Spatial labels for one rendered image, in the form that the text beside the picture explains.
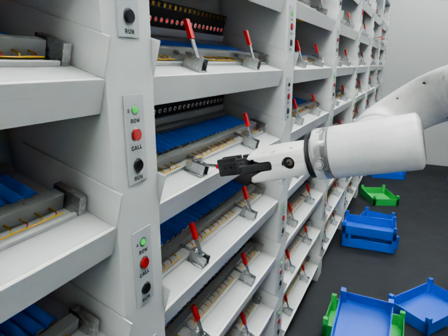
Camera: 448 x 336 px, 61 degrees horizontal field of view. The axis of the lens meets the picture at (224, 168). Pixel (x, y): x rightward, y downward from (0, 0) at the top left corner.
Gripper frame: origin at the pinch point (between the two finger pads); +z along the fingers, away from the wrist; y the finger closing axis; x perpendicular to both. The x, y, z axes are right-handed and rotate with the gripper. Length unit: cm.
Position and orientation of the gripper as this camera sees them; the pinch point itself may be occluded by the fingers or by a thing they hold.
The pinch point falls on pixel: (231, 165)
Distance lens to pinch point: 69.9
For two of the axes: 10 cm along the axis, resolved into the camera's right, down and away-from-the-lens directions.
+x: -2.1, -9.6, -1.6
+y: 4.4, -2.4, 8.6
